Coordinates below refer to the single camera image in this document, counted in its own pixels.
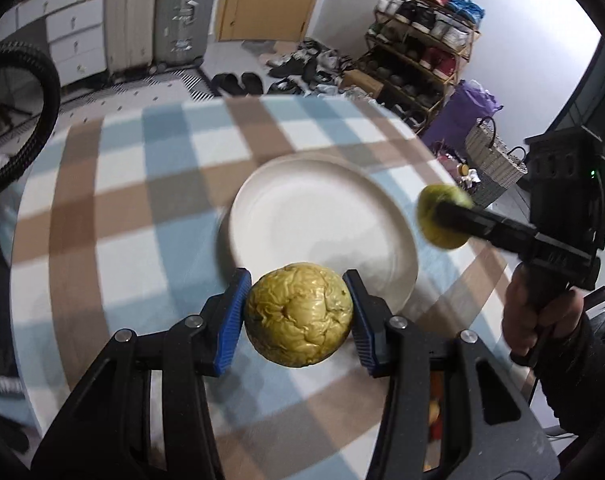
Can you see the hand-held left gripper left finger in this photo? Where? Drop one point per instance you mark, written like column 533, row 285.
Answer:
column 232, row 320

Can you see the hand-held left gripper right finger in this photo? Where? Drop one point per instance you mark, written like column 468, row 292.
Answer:
column 362, row 330

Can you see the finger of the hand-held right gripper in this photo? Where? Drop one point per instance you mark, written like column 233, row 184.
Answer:
column 487, row 222

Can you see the yellow-green round fruit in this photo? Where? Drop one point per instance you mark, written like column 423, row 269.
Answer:
column 435, row 220

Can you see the wrinkled golden yellow fruit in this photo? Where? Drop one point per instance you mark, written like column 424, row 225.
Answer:
column 299, row 315

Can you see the beige round plate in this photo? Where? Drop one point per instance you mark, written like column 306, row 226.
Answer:
column 322, row 210

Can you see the person's right forearm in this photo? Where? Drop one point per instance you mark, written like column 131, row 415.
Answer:
column 582, row 380

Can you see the person's right hand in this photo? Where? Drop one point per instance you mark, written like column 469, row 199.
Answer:
column 517, row 315

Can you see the dark grey woven basket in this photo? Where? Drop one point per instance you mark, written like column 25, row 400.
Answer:
column 488, row 192

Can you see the crumpled white paper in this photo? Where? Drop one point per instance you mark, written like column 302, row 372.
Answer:
column 472, row 176

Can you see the light woven basket bag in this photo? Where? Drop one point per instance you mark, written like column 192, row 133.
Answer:
column 492, row 160

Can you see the dark glass sliding door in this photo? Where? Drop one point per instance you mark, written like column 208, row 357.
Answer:
column 582, row 110

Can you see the purple bag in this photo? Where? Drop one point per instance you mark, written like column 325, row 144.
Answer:
column 457, row 110

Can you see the shoe rack with shoes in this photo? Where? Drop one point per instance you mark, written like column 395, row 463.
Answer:
column 417, row 55

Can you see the cardboard box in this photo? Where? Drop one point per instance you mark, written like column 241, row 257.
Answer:
column 365, row 82

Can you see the black slipper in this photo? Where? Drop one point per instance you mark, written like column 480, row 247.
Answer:
column 223, row 83
column 252, row 82

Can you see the pile of shoes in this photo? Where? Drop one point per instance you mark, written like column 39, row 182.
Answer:
column 307, row 67

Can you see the black white patterned floor mat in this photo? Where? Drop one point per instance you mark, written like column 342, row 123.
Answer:
column 182, row 80

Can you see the grey metal suitcase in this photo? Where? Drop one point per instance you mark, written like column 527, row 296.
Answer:
column 182, row 10

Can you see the beige ribbed suitcase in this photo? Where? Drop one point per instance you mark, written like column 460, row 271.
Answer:
column 127, row 15

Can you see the white drawer cabinet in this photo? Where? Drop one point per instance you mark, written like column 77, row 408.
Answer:
column 72, row 35

